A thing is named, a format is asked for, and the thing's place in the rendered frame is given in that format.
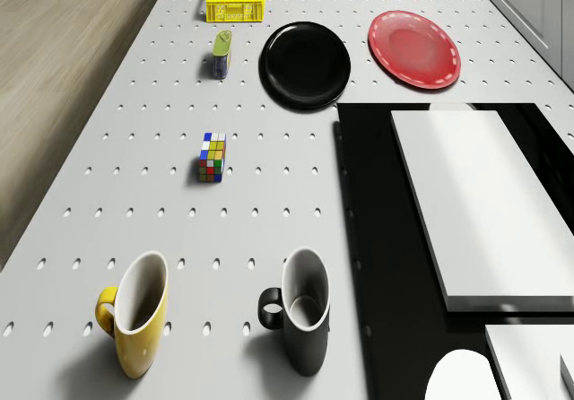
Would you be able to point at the puzzle cube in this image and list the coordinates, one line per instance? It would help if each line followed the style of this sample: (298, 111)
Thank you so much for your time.
(212, 158)

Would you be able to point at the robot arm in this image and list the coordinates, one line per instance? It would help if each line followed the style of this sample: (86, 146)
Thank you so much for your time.
(462, 377)

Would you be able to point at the black plate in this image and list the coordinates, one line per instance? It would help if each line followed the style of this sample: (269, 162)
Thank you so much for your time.
(305, 66)

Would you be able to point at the black stove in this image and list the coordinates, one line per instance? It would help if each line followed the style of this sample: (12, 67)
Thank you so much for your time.
(390, 247)

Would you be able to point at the flat-sided can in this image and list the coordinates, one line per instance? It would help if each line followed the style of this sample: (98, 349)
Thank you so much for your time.
(221, 57)

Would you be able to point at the black mug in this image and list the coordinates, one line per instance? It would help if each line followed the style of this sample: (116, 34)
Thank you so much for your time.
(309, 346)

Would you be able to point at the red plate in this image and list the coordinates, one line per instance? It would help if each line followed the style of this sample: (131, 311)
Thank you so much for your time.
(414, 50)

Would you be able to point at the yellow mug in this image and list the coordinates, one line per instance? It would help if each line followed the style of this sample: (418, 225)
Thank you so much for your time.
(136, 350)

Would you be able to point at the white cabinet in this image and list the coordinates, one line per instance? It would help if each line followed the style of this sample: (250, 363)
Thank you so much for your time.
(529, 5)

